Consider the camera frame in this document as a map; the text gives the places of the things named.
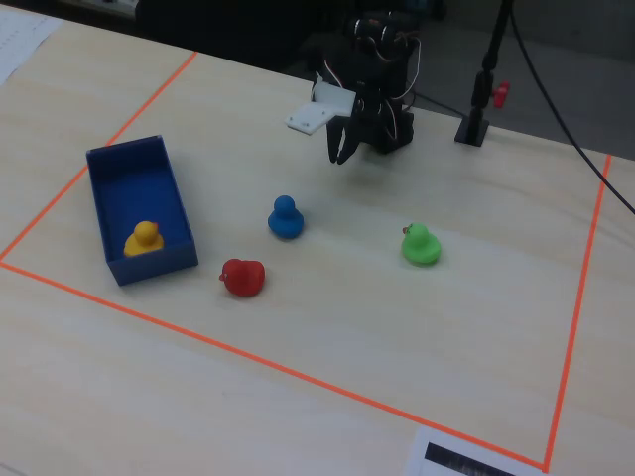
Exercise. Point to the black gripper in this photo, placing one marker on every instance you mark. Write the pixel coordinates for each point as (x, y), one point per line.
(343, 130)

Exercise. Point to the yellow rubber duck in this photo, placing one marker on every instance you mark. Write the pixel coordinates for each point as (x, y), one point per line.
(144, 238)

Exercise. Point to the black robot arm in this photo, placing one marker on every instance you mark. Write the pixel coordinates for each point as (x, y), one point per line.
(382, 30)

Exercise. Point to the blue rubber duck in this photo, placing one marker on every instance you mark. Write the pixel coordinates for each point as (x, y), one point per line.
(286, 220)

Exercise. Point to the green rubber duck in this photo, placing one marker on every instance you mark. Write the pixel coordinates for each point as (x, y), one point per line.
(420, 248)

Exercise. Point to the red rubber duck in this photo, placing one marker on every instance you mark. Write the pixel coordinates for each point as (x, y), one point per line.
(243, 277)

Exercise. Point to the blue plastic box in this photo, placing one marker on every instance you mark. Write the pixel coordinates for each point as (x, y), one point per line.
(149, 270)

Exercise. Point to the red clamp knob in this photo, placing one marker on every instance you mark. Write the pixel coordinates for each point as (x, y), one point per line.
(502, 94)

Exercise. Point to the orange tape strip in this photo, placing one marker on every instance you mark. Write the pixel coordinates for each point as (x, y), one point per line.
(580, 297)
(297, 375)
(149, 103)

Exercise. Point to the white paper with black bar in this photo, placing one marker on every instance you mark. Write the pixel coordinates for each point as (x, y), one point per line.
(417, 461)

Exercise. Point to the white printed paper sheet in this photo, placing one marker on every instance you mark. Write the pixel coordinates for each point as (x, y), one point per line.
(20, 44)

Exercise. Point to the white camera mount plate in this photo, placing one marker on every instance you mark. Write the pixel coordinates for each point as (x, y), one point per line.
(312, 116)

